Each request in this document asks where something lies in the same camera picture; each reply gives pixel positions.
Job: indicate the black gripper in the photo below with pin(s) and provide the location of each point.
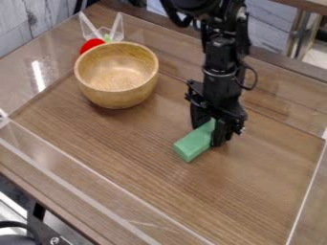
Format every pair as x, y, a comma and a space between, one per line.
228, 112

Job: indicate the green rectangular block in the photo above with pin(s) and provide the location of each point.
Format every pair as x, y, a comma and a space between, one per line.
195, 143

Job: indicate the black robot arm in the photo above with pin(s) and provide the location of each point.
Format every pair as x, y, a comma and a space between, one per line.
222, 21

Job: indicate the light wooden bowl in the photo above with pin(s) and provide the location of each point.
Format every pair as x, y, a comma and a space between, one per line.
116, 74

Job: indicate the clear acrylic front barrier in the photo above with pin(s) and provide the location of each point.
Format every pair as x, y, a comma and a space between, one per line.
110, 215

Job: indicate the small green object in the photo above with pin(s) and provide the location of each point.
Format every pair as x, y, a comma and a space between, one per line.
107, 38

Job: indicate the clear acrylic corner piece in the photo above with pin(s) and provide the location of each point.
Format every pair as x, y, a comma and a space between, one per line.
90, 31

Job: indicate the red ball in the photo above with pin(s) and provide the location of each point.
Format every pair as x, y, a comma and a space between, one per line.
90, 44

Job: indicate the wooden table leg background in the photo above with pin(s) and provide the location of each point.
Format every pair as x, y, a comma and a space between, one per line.
303, 32

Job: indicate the black table leg bracket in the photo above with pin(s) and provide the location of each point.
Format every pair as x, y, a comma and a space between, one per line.
35, 220

